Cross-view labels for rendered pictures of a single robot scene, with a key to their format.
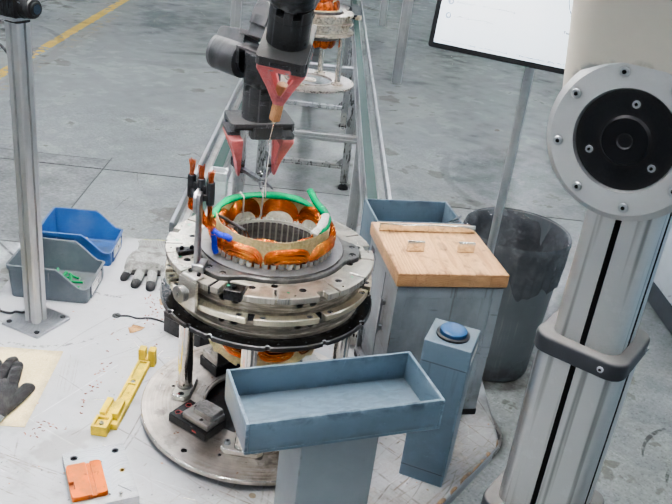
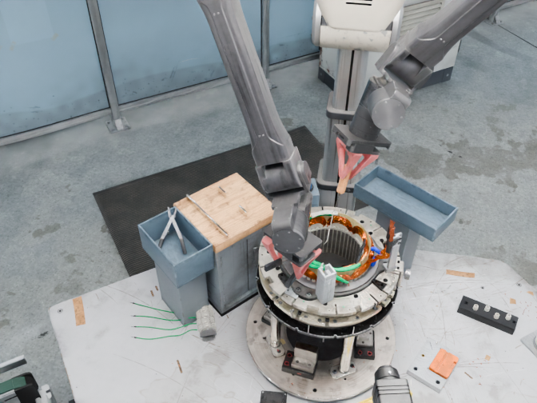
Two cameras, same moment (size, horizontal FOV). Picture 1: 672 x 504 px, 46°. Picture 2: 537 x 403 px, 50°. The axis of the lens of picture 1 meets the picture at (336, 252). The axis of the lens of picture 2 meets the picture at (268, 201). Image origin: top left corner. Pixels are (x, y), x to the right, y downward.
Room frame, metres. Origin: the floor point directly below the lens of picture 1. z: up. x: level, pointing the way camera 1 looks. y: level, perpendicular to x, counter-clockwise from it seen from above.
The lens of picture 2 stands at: (1.58, 0.83, 2.09)
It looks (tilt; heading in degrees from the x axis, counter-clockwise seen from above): 43 degrees down; 245
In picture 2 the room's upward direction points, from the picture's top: straight up
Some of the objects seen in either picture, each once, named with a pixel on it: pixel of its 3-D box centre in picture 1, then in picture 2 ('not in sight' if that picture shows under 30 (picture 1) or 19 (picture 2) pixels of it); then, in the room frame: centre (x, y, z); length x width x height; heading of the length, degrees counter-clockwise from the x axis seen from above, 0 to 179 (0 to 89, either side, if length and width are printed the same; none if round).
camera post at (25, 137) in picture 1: (27, 183); not in sight; (1.27, 0.56, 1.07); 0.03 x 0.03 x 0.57; 68
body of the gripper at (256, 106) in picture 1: (260, 105); (293, 229); (1.21, 0.15, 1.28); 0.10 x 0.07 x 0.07; 112
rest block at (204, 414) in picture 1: (203, 413); (364, 336); (1.00, 0.18, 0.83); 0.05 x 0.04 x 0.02; 59
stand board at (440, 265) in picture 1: (436, 253); (226, 210); (1.23, -0.17, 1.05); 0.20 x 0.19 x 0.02; 13
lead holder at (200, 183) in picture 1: (200, 189); (390, 239); (1.01, 0.20, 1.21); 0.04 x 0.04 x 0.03; 5
